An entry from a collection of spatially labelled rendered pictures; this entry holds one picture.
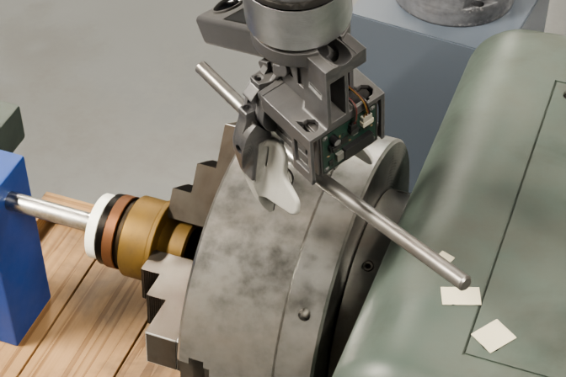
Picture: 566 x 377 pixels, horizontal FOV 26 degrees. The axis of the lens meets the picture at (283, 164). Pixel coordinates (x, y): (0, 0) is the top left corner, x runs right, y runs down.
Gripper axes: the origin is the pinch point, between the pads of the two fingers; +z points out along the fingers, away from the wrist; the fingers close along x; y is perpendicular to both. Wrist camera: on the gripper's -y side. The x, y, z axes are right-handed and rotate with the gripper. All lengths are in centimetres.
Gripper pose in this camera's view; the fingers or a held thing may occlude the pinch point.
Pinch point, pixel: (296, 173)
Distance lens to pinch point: 102.4
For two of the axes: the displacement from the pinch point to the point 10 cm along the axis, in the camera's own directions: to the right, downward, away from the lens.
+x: 7.9, -5.1, 3.4
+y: 6.1, 6.0, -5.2
